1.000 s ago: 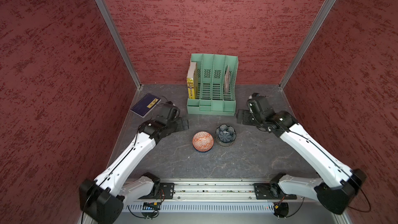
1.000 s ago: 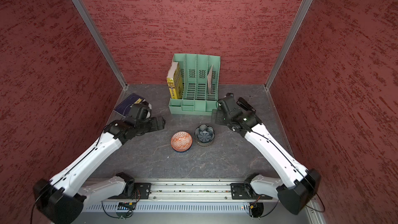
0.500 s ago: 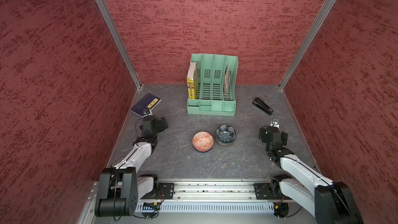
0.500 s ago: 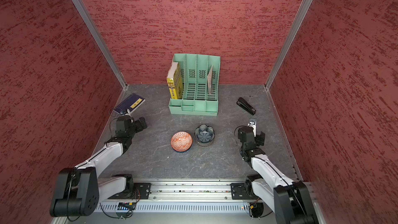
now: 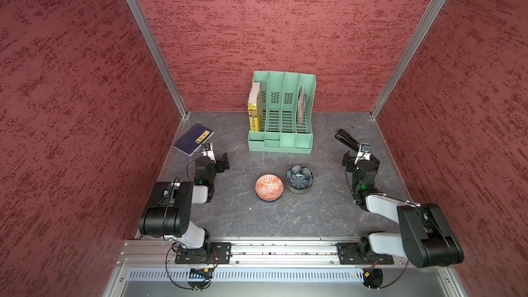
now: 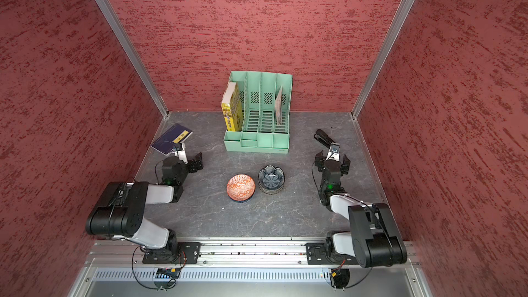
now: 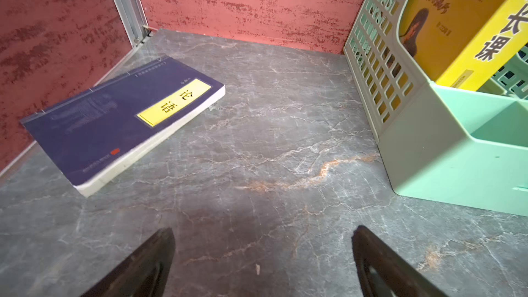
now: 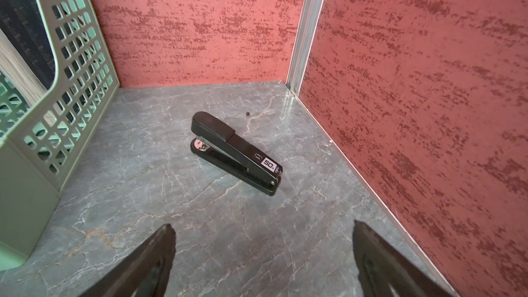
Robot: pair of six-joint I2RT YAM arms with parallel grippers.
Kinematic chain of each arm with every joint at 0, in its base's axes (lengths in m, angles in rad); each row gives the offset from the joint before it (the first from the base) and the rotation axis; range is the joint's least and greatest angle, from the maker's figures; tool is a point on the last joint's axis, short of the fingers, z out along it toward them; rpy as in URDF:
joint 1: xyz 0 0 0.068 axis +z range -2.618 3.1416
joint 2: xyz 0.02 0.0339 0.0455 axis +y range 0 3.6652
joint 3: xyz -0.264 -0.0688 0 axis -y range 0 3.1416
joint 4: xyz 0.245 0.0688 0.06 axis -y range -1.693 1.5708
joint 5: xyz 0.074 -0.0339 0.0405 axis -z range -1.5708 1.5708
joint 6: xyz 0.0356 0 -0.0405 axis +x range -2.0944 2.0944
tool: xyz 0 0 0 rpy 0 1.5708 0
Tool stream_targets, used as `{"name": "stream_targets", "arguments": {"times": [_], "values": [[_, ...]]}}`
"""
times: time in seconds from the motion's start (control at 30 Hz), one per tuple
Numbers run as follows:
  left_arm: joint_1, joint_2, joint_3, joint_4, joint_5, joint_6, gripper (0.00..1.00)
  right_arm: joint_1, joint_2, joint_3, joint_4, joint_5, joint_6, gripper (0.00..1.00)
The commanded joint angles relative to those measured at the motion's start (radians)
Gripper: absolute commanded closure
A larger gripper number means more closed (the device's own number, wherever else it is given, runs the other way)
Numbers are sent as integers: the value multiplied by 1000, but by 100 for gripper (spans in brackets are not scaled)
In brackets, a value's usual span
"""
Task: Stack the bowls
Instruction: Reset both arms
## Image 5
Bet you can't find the orange patterned bowl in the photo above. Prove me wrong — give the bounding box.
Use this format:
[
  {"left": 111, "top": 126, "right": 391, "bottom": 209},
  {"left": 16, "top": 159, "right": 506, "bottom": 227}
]
[{"left": 255, "top": 174, "right": 284, "bottom": 199}]

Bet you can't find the dark flower pattern bowl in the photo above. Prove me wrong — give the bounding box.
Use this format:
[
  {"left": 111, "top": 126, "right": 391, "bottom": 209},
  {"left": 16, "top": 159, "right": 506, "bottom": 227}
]
[{"left": 286, "top": 165, "right": 314, "bottom": 189}]

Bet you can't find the white green triangle bowl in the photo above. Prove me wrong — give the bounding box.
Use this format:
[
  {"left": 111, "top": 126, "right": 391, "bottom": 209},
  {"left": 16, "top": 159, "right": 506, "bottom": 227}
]
[{"left": 287, "top": 186, "right": 311, "bottom": 195}]

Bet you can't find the blue white rim bowl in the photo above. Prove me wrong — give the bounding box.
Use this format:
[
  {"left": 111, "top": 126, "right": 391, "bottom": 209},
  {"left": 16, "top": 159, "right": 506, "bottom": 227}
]
[{"left": 260, "top": 197, "right": 280, "bottom": 203}]

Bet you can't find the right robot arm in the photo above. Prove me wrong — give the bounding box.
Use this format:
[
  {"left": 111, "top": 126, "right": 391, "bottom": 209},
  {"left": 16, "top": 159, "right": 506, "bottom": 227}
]
[{"left": 342, "top": 152, "right": 464, "bottom": 268}]

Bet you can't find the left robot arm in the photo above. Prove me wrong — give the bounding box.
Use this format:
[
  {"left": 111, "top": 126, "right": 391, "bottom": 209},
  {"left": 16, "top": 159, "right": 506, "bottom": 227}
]
[{"left": 139, "top": 153, "right": 230, "bottom": 265}]

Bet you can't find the navy blue notebook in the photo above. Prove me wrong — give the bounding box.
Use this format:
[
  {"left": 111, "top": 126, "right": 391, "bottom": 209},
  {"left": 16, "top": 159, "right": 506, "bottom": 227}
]
[{"left": 173, "top": 123, "right": 214, "bottom": 156}]

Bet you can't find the yellow book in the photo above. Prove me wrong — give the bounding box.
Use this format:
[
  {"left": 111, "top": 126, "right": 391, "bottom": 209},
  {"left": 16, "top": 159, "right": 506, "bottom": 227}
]
[{"left": 247, "top": 82, "right": 263, "bottom": 131}]

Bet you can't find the pink thin book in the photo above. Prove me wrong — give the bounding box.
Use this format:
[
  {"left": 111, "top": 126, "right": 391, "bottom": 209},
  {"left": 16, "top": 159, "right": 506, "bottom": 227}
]
[{"left": 296, "top": 87, "right": 305, "bottom": 126}]

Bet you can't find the green desk file organizer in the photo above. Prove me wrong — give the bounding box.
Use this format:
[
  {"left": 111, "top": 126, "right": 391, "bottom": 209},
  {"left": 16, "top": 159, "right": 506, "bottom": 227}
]
[{"left": 247, "top": 71, "right": 316, "bottom": 154}]

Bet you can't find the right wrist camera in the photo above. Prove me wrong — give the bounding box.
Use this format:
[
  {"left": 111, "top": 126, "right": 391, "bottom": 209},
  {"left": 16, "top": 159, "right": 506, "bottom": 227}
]
[{"left": 355, "top": 143, "right": 371, "bottom": 164}]

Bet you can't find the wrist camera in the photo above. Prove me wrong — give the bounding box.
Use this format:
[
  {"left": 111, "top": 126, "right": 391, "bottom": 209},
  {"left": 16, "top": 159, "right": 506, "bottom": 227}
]
[
  {"left": 355, "top": 143, "right": 371, "bottom": 164},
  {"left": 202, "top": 142, "right": 216, "bottom": 162}
]

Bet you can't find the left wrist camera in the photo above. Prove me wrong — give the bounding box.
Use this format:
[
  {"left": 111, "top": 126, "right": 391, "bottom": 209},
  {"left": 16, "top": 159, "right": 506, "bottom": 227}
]
[{"left": 202, "top": 142, "right": 216, "bottom": 162}]

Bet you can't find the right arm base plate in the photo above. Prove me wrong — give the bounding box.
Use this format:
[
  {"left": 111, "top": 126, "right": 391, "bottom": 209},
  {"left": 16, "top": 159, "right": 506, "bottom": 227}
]
[{"left": 336, "top": 241, "right": 394, "bottom": 266}]

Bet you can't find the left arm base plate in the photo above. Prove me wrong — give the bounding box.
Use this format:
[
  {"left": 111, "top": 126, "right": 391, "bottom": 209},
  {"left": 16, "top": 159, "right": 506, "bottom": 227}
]
[{"left": 174, "top": 242, "right": 232, "bottom": 266}]

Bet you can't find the left base cable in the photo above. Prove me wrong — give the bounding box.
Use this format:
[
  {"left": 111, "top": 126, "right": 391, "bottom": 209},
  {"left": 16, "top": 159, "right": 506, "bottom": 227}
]
[{"left": 164, "top": 244, "right": 219, "bottom": 292}]

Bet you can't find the base cable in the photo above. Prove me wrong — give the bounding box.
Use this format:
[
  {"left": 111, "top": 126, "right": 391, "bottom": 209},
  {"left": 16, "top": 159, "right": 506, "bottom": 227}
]
[
  {"left": 164, "top": 244, "right": 219, "bottom": 292},
  {"left": 362, "top": 255, "right": 411, "bottom": 290}
]

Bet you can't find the right base cable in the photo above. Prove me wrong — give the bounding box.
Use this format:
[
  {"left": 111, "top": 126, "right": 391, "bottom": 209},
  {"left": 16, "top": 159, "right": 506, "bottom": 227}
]
[{"left": 362, "top": 255, "right": 411, "bottom": 290}]

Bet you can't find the left aluminium corner post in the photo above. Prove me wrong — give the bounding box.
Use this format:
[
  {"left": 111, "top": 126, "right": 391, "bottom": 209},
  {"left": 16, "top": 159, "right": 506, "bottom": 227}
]
[{"left": 125, "top": 0, "right": 188, "bottom": 119}]

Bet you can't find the aluminium corner post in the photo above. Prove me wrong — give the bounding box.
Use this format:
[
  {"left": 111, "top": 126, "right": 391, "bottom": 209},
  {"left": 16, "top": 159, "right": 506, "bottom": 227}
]
[
  {"left": 370, "top": 0, "right": 446, "bottom": 120},
  {"left": 125, "top": 0, "right": 188, "bottom": 119}
]

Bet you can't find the right aluminium corner post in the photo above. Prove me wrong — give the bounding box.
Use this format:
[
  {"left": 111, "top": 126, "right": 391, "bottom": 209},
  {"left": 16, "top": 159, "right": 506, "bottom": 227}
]
[{"left": 370, "top": 0, "right": 446, "bottom": 120}]

